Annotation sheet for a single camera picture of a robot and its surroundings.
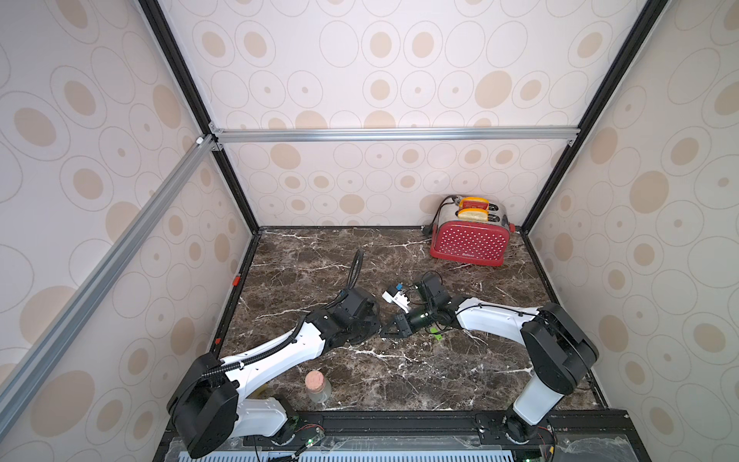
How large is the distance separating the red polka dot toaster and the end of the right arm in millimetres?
335

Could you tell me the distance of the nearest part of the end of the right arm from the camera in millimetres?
676

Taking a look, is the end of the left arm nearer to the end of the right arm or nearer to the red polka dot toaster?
the end of the right arm

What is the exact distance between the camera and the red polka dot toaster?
99cm

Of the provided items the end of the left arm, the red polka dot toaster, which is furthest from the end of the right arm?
the red polka dot toaster
